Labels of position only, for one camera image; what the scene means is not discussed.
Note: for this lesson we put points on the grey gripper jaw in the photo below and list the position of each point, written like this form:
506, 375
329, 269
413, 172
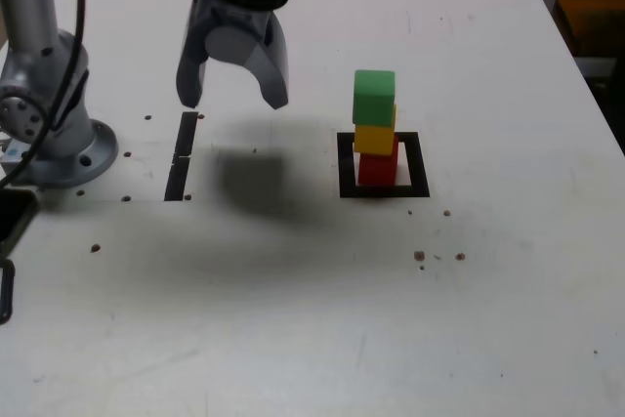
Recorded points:
229, 46

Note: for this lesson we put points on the white metal beam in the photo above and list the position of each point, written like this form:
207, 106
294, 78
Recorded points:
595, 68

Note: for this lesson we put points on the green cube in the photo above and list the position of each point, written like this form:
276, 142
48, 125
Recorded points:
373, 97

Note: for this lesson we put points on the black tape strip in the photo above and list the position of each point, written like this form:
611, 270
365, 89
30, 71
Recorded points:
176, 182

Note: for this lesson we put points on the red cube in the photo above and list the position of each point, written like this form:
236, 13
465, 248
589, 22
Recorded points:
376, 173

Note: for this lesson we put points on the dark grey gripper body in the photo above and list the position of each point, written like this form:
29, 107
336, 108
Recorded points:
229, 14

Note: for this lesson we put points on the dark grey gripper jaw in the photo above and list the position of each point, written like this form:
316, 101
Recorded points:
190, 75

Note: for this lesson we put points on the black tape square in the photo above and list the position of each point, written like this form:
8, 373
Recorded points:
381, 192

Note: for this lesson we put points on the yellow cube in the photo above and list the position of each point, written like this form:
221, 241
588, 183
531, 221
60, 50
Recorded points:
373, 141

